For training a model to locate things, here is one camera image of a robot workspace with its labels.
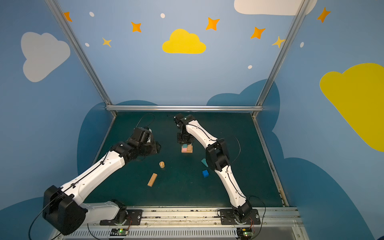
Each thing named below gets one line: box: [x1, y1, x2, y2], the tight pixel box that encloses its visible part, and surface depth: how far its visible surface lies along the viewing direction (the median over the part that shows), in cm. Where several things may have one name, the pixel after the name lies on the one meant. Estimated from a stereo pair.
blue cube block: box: [202, 169, 209, 178], surface depth 90 cm
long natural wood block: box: [147, 172, 158, 187], surface depth 88 cm
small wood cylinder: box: [159, 161, 166, 169], surface depth 92 cm
